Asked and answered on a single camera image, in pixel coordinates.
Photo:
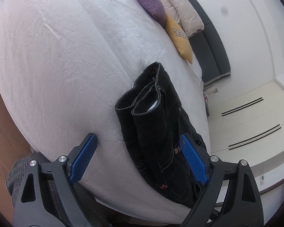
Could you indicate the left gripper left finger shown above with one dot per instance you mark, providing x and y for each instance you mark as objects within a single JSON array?
[{"x": 67, "y": 170}]

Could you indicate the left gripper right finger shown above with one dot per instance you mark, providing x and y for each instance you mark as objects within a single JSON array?
[{"x": 203, "y": 213}]

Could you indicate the black denim pants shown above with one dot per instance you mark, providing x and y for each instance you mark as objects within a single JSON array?
[{"x": 152, "y": 120}]

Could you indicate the white wardrobe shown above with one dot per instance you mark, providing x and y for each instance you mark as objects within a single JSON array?
[{"x": 251, "y": 127}]

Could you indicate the bed with white sheet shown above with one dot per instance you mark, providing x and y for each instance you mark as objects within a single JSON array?
[{"x": 63, "y": 66}]

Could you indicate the dark grey padded headboard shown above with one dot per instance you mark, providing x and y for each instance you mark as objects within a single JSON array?
[{"x": 209, "y": 50}]

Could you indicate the yellow cushion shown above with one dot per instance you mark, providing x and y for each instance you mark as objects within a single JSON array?
[{"x": 179, "y": 39}]

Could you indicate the folded beige duvet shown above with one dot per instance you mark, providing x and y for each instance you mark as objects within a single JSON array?
[{"x": 185, "y": 15}]

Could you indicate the purple cushion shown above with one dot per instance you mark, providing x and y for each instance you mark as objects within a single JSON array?
[{"x": 156, "y": 9}]

